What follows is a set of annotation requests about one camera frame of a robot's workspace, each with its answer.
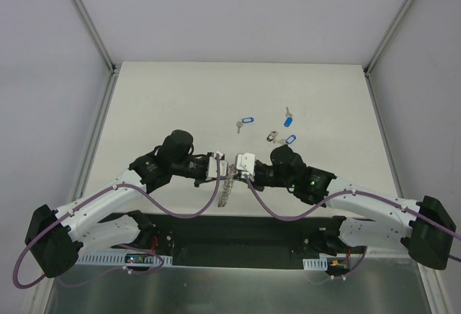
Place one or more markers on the left white cable duct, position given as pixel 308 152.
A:
pixel 120 258

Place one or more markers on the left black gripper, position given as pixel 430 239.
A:
pixel 200 171

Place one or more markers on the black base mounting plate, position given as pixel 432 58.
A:
pixel 245 242

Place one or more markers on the left aluminium frame post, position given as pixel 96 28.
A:
pixel 94 35

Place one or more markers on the white cable duct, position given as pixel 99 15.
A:
pixel 120 258
pixel 319 264

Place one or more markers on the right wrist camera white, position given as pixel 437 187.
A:
pixel 245 163

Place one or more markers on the right aluminium frame post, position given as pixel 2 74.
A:
pixel 390 32

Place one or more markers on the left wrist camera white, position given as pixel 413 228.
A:
pixel 218 157

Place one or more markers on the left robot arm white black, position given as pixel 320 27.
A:
pixel 58 238

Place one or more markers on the aluminium frame post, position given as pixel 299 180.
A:
pixel 390 32
pixel 94 35

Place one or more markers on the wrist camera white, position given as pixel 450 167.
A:
pixel 245 163
pixel 218 157

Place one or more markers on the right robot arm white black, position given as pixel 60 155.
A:
pixel 422 228

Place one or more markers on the key with blue white tag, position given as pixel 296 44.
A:
pixel 286 141

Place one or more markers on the right white cable duct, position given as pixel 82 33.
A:
pixel 319 264

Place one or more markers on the metal key ring disc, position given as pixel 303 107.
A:
pixel 227 188

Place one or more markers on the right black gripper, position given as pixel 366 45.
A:
pixel 262 176

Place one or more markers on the key with blue framed tag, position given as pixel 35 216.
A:
pixel 240 123

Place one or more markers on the key with solid blue tag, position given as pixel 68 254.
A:
pixel 288 117

